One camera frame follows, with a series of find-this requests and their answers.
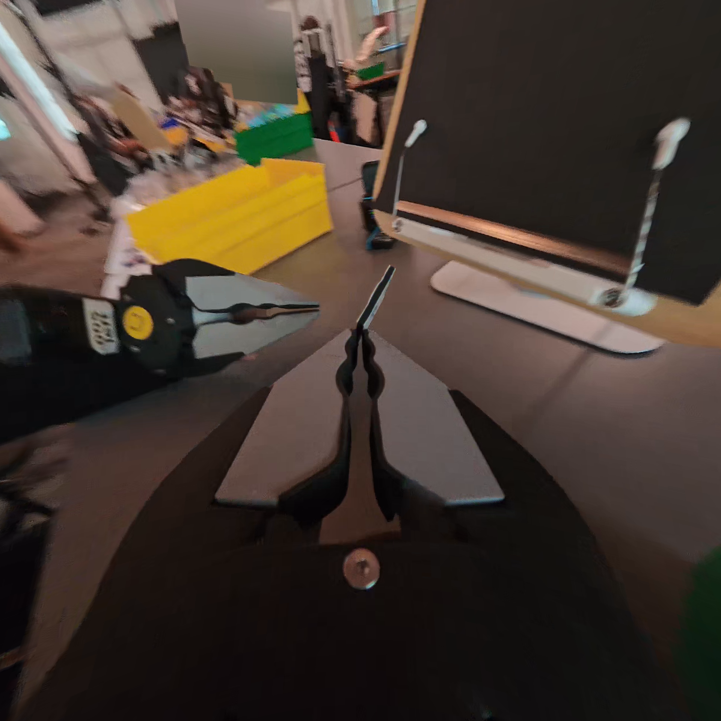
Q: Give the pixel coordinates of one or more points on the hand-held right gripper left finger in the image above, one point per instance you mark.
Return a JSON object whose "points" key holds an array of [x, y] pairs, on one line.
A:
{"points": [[287, 445]]}

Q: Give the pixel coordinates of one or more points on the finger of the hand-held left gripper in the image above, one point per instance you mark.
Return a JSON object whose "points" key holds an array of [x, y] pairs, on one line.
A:
{"points": [[236, 293], [236, 338]]}

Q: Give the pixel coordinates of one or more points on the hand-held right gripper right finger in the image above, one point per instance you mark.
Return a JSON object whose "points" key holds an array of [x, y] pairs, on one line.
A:
{"points": [[433, 445]]}

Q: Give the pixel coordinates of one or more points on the yellow plastic bin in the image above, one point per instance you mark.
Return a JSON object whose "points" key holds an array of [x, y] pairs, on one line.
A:
{"points": [[236, 219]]}

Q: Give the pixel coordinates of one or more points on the small printed card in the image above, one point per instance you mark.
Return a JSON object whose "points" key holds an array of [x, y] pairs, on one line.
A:
{"points": [[376, 298]]}

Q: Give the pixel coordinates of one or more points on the green plastic bin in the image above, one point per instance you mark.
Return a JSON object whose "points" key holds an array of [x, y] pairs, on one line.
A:
{"points": [[704, 636]]}

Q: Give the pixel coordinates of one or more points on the person's left forearm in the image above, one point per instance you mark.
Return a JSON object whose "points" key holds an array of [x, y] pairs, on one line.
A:
{"points": [[56, 400]]}

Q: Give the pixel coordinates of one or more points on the small black box blue trim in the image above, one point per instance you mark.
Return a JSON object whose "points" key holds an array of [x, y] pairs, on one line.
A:
{"points": [[380, 242]]}

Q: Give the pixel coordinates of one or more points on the green bin with colourful packets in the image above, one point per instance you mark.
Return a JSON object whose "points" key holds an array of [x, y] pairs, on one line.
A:
{"points": [[276, 138]]}

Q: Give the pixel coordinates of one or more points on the black device with screen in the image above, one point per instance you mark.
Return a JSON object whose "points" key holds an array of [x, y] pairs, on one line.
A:
{"points": [[369, 186]]}

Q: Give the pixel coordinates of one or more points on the person's dark clothed body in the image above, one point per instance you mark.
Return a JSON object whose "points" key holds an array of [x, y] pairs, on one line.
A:
{"points": [[22, 563]]}

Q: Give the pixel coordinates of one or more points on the black board book stand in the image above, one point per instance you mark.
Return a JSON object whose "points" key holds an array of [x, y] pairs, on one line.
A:
{"points": [[535, 112]]}

